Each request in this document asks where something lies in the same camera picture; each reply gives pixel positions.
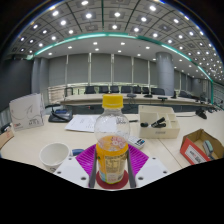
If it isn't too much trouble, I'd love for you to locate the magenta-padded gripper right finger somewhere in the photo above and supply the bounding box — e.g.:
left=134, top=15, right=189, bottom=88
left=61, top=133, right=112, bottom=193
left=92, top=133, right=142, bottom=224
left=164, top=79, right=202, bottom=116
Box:
left=125, top=143, right=171, bottom=189

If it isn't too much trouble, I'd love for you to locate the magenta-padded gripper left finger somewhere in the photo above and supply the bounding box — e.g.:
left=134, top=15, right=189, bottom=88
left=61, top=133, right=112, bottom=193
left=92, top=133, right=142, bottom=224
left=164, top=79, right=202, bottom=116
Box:
left=53, top=143, right=99, bottom=189

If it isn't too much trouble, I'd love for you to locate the yellow-capped orange drink bottle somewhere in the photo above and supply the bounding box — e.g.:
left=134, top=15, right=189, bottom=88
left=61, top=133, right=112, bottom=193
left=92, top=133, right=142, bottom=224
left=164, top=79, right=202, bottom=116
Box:
left=93, top=93, right=131, bottom=185

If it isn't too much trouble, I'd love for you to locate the white desk organizer box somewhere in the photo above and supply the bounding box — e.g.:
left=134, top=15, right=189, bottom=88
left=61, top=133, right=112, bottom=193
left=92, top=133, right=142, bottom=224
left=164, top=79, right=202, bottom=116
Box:
left=138, top=105, right=181, bottom=140

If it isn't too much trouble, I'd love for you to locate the red and brown cardboard box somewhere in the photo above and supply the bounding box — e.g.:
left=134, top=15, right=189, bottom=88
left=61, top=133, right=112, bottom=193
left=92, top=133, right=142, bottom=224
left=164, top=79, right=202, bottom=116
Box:
left=179, top=128, right=224, bottom=166

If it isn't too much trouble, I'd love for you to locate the white printed paper sheet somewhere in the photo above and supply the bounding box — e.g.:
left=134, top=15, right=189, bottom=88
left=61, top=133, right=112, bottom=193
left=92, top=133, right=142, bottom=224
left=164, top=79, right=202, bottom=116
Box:
left=64, top=113, right=139, bottom=134

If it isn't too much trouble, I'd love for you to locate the black desk phone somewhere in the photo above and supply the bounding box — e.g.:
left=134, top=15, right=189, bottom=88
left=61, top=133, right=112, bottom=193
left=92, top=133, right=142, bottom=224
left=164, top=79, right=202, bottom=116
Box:
left=48, top=107, right=74, bottom=124

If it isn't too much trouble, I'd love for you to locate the long curved conference desk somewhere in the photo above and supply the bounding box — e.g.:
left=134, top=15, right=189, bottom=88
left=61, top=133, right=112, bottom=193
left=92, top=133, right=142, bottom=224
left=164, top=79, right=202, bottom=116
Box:
left=61, top=93, right=221, bottom=116

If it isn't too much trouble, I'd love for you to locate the white copy paper box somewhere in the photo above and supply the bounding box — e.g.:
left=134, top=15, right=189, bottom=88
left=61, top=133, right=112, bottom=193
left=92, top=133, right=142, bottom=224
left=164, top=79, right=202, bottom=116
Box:
left=8, top=92, right=46, bottom=132

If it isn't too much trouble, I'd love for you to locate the row of black office chairs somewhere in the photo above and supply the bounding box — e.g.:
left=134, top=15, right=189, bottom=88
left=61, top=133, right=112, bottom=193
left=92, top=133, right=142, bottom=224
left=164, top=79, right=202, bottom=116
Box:
left=83, top=84, right=178, bottom=98

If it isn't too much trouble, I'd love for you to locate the group of ceiling lights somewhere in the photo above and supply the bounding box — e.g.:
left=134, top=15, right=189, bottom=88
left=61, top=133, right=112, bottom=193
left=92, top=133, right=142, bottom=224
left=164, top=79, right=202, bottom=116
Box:
left=11, top=0, right=224, bottom=78

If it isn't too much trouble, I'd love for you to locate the white dotted mug blue handle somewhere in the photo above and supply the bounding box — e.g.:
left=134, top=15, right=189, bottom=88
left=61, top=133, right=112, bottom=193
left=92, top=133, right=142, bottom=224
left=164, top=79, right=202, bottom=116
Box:
left=39, top=142, right=85, bottom=173

